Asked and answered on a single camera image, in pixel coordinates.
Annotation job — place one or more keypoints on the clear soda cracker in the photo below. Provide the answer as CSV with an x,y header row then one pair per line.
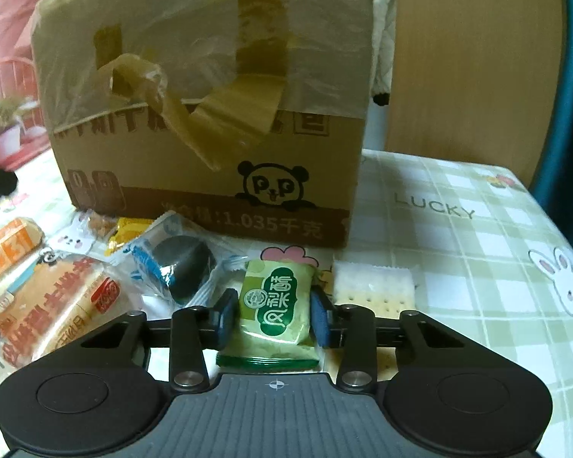
x,y
386,291

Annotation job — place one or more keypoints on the printed garden backdrop curtain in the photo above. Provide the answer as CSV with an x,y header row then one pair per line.
x,y
23,135

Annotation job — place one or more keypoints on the black cookie clear wrapper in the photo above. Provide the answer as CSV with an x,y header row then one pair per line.
x,y
180,261

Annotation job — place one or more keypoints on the green pineapple cake packet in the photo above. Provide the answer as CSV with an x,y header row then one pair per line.
x,y
273,331

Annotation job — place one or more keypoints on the blue bread cake packet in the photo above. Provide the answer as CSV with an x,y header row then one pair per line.
x,y
59,298

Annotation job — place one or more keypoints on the small yellow candy packet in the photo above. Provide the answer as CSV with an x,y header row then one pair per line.
x,y
127,229

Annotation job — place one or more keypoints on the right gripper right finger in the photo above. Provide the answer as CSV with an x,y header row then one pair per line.
x,y
359,334

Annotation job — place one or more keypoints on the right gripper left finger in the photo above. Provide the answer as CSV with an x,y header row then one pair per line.
x,y
187,335

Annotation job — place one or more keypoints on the orange cracker pack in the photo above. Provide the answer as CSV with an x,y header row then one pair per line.
x,y
18,239

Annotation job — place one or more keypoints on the cardboard box with plastic liner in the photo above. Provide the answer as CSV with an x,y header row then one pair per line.
x,y
245,116

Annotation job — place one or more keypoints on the wooden headboard panel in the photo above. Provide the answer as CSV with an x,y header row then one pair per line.
x,y
476,80

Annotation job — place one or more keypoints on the small brown snack packet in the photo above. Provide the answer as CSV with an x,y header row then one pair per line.
x,y
93,225

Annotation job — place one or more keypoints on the white quilted blanket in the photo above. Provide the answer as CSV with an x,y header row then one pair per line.
x,y
383,47

